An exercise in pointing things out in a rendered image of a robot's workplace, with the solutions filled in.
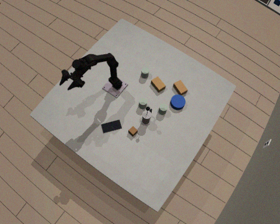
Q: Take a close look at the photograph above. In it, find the glass french press with black knob plunger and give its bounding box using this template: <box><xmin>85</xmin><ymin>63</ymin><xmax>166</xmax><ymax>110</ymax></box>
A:
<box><xmin>141</xmin><ymin>107</ymin><xmax>152</xmax><ymax>125</ymax></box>

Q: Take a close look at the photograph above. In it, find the blue cylinder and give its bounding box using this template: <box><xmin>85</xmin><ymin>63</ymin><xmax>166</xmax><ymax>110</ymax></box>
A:
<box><xmin>170</xmin><ymin>94</ymin><xmax>186</xmax><ymax>110</ymax></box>

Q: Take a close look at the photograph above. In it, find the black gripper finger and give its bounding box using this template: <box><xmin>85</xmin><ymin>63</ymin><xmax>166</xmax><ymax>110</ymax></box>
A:
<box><xmin>68</xmin><ymin>81</ymin><xmax>77</xmax><ymax>90</ymax></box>
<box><xmin>59</xmin><ymin>74</ymin><xmax>68</xmax><ymax>85</ymax></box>

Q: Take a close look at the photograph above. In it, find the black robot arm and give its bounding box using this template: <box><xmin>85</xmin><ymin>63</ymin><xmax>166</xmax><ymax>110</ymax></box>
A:
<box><xmin>72</xmin><ymin>53</ymin><xmax>122</xmax><ymax>89</ymax></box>

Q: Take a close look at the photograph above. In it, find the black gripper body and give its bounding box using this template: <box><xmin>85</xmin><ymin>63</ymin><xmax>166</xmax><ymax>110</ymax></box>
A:
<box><xmin>61</xmin><ymin>69</ymin><xmax>83</xmax><ymax>79</ymax></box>

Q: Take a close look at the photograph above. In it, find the tan rectangular box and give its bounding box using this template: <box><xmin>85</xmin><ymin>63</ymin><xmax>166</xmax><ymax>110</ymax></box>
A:
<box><xmin>173</xmin><ymin>80</ymin><xmax>188</xmax><ymax>95</ymax></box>
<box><xmin>151</xmin><ymin>77</ymin><xmax>166</xmax><ymax>92</ymax></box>

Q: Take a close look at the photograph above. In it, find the brown cube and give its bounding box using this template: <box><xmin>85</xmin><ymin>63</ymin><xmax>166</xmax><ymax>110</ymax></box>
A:
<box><xmin>128</xmin><ymin>126</ymin><xmax>138</xmax><ymax>136</ymax></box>

